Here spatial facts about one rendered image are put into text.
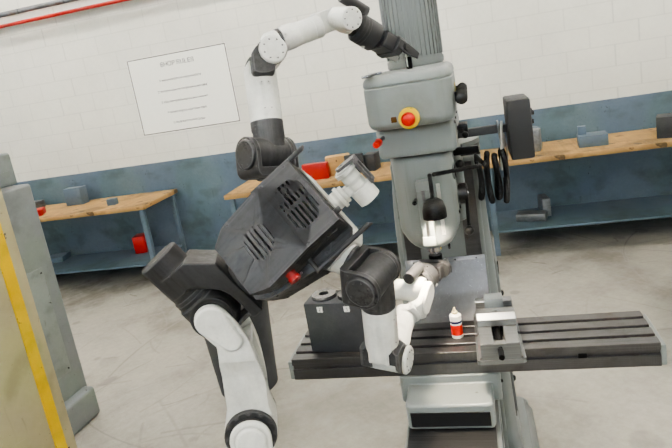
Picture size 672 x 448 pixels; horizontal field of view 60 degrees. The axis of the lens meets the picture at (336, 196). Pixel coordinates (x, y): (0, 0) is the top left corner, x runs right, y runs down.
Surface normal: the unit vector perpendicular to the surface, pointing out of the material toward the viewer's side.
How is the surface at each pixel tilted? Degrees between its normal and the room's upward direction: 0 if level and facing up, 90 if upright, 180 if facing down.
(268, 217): 75
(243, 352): 90
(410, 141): 90
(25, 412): 90
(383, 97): 90
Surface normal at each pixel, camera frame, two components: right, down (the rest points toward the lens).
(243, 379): 0.11, 0.19
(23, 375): 0.96, -0.11
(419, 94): -0.21, 0.25
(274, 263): -0.40, 0.00
